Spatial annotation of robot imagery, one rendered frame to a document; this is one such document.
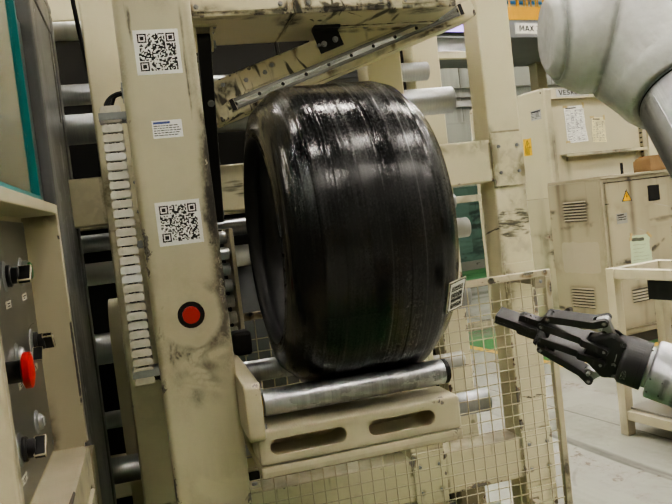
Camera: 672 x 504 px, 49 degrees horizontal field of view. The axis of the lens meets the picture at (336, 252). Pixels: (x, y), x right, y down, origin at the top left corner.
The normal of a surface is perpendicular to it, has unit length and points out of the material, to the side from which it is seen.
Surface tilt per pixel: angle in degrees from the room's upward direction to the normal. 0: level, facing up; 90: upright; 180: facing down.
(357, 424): 90
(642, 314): 90
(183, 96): 90
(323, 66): 90
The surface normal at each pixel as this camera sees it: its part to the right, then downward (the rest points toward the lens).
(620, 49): -0.76, 0.22
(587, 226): -0.90, 0.13
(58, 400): 0.25, 0.02
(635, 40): -0.65, 0.06
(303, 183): -0.50, -0.13
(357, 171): 0.20, -0.33
